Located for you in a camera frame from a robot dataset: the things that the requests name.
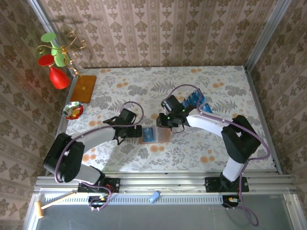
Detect grey metal panel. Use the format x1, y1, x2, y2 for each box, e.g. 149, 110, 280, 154
35, 203, 295, 230

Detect red plastic goblet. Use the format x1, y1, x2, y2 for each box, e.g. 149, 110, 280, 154
37, 54, 71, 90

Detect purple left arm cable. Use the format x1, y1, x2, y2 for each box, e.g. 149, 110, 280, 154
55, 101, 144, 213

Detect aluminium frame post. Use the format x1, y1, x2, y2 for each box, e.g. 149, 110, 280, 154
244, 0, 293, 71
26, 0, 81, 79

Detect white slotted cable duct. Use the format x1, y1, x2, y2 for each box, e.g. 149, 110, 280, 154
44, 193, 242, 205

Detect black power connector block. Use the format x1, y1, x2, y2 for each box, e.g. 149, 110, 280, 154
222, 195, 242, 208
87, 195, 109, 208

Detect tan leather card holder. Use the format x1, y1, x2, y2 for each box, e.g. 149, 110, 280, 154
139, 126, 170, 145

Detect gold wire rack wooden base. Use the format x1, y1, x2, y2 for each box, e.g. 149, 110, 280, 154
35, 31, 97, 104

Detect small blue cylinder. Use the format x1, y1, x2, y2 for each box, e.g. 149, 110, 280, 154
148, 190, 162, 204

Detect green plastic goblet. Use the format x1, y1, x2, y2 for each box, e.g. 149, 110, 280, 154
40, 33, 66, 68

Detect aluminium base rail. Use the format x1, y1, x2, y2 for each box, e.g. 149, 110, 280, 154
33, 175, 297, 195

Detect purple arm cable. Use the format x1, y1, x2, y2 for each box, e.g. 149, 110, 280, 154
55, 101, 144, 213
166, 83, 271, 227

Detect wooden mallet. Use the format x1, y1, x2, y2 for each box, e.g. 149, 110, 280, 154
35, 190, 79, 219

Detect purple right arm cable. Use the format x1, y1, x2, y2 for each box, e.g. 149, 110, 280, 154
166, 83, 271, 227

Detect aluminium table side rail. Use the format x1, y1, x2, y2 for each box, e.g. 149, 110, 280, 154
45, 69, 81, 177
243, 65, 284, 175

